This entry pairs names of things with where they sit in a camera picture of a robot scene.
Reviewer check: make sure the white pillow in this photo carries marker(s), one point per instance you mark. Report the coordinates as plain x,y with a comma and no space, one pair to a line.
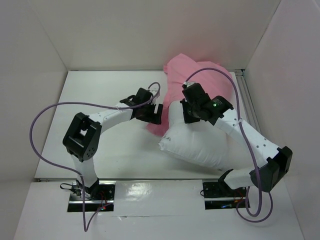
202,144

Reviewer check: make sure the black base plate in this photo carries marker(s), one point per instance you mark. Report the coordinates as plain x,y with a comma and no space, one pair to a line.
102,198
218,198

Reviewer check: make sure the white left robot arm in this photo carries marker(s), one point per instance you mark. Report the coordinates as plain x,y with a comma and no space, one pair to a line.
83,135

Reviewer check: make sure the aluminium frame rail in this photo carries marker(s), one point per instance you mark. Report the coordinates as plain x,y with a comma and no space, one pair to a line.
246,99

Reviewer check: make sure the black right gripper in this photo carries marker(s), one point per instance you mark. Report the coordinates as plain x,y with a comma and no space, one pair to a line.
186,111

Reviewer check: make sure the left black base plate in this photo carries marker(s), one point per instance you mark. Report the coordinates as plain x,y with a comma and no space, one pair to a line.
102,198

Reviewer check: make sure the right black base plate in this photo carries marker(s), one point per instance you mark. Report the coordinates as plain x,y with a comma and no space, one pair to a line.
218,198

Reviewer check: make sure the pink satin pillowcase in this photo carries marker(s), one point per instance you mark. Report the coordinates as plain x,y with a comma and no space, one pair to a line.
177,70

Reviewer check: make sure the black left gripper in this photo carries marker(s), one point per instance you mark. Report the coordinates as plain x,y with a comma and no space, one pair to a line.
156,118

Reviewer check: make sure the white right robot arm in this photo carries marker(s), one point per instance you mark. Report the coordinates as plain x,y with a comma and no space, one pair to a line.
272,161

